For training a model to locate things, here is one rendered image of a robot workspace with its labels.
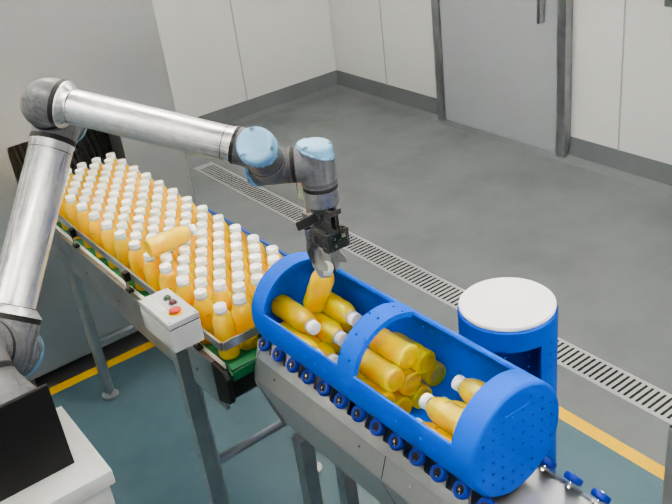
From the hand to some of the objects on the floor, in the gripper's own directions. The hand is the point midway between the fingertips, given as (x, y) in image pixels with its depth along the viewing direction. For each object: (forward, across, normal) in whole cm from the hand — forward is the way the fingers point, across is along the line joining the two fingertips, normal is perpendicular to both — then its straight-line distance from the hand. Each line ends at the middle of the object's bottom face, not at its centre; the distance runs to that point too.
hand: (326, 269), depth 227 cm
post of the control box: (+127, -28, +44) cm, 137 cm away
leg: (+126, +8, +17) cm, 128 cm away
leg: (+126, -6, +17) cm, 128 cm away
